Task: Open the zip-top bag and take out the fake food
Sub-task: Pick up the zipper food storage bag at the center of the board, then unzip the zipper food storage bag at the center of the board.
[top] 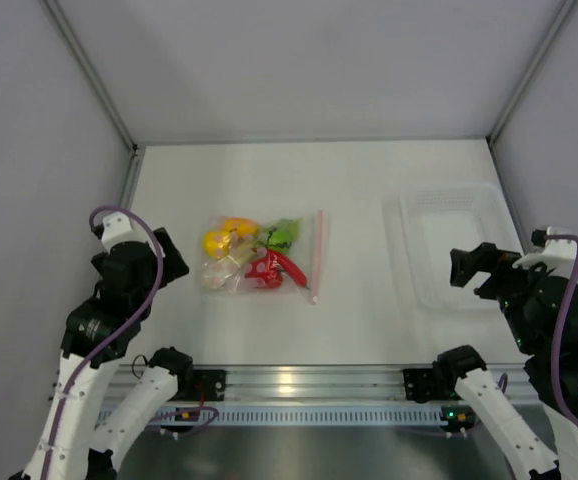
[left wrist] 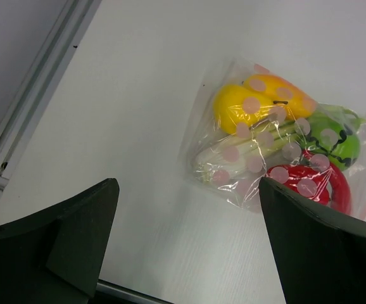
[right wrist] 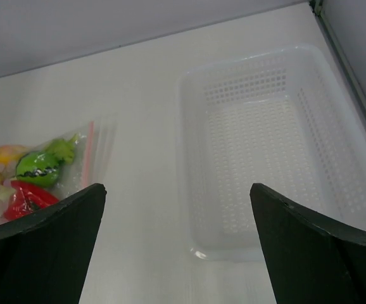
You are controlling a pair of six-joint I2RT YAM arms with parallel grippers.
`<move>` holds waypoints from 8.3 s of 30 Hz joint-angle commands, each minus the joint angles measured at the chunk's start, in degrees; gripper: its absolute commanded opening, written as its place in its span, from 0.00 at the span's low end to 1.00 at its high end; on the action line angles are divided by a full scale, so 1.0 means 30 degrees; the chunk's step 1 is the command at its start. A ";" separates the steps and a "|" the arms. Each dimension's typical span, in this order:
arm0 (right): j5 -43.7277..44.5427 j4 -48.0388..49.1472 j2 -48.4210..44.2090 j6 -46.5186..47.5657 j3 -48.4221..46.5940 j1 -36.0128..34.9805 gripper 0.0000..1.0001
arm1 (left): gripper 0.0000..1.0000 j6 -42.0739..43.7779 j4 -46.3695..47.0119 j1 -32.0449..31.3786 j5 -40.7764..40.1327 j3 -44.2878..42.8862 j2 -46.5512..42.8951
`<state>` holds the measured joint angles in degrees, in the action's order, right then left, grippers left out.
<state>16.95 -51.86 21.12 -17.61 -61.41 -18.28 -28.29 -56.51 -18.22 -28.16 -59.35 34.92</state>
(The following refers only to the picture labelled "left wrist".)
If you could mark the red toy pepper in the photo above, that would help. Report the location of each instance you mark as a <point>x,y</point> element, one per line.
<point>318,180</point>

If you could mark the yellow toy pepper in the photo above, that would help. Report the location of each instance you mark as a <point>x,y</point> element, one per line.
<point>235,105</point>

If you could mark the pale green toy celery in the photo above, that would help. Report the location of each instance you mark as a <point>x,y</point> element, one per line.
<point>235,155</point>

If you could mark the green toy pepper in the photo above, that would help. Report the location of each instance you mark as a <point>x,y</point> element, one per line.
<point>333,133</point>

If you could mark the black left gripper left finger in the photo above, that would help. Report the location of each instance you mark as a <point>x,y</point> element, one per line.
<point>55,255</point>

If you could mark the clear polka dot zip bag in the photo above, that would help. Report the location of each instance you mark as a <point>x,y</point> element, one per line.
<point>243,191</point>

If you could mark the aluminium frame post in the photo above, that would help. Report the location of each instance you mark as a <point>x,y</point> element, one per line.
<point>37,42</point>

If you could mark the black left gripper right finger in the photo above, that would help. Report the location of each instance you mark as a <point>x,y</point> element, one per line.
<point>320,253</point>

